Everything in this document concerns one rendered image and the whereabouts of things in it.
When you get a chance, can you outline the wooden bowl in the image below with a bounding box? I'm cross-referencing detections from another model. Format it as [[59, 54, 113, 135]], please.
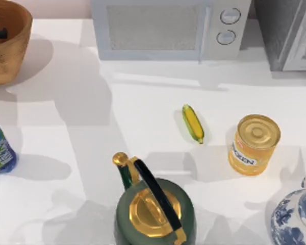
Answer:
[[0, 0, 33, 85]]

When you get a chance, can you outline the microwave door handle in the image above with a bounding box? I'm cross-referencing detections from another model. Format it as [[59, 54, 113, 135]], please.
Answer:
[[198, 7, 211, 64]]

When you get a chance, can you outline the yellow corn cob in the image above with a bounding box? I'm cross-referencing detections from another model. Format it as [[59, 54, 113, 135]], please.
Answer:
[[182, 104, 205, 144]]

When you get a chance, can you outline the blue and white teapot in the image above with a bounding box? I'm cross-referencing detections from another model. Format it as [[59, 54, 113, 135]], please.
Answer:
[[270, 161, 306, 245]]

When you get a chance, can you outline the green and gold kettle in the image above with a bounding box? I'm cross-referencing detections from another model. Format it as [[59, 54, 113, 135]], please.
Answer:
[[112, 152, 197, 245]]

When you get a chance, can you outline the pale microwave oven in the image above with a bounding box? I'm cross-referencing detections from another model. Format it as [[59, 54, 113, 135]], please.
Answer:
[[89, 0, 252, 62]]

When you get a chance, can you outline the round microwave knob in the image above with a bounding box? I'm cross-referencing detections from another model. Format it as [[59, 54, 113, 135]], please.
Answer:
[[220, 7, 242, 25], [216, 29, 237, 46]]

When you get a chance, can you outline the yellow can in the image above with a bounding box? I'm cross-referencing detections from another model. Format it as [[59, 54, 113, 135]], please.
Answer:
[[227, 114, 282, 177]]

